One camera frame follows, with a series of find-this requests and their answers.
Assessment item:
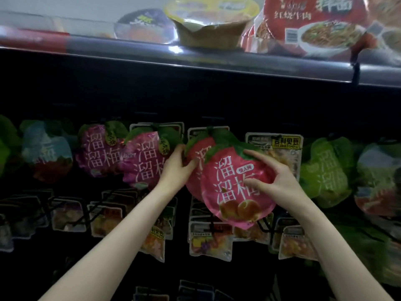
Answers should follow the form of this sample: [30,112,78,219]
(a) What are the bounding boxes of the person's left hand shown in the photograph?
[157,144,198,193]

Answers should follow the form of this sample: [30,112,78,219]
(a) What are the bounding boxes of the person's right hand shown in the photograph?
[243,149,314,214]

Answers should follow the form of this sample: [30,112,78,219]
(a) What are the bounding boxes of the orange bean candy packet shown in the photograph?
[246,133,305,181]

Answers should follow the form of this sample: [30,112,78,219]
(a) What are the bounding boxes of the small pink round snack bag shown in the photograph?
[200,144,277,231]

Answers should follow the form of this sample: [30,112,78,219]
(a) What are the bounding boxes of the green snack pouch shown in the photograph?
[338,216,401,287]

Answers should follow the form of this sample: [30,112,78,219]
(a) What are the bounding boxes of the clear mixed candy packets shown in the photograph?
[50,196,89,232]

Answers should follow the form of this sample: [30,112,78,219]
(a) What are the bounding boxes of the row of small clear pouches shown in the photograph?
[177,279,234,301]

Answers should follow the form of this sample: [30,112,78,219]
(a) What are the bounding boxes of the large teal round snack bag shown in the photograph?
[20,119,75,182]

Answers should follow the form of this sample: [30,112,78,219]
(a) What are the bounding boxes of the person's left forearm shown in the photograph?
[39,181,179,301]

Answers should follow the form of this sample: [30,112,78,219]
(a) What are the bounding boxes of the person's right forearm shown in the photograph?
[294,197,392,301]

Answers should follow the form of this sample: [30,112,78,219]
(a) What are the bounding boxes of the yellow lidded bowl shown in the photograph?
[165,0,261,51]

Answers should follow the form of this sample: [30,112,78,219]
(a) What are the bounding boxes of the red noodle packet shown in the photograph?
[262,0,372,60]

